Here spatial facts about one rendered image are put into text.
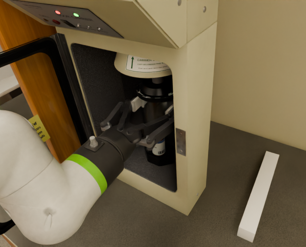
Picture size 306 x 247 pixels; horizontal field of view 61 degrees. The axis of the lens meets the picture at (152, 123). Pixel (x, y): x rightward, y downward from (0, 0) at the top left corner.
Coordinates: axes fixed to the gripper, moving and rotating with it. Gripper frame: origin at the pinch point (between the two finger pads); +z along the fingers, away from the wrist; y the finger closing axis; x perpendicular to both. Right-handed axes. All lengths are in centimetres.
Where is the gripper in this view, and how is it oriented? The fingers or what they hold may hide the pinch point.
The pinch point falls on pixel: (158, 102)
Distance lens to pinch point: 65.6
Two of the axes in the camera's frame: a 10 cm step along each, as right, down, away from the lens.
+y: -8.5, -2.7, 4.5
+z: 5.2, -5.6, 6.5
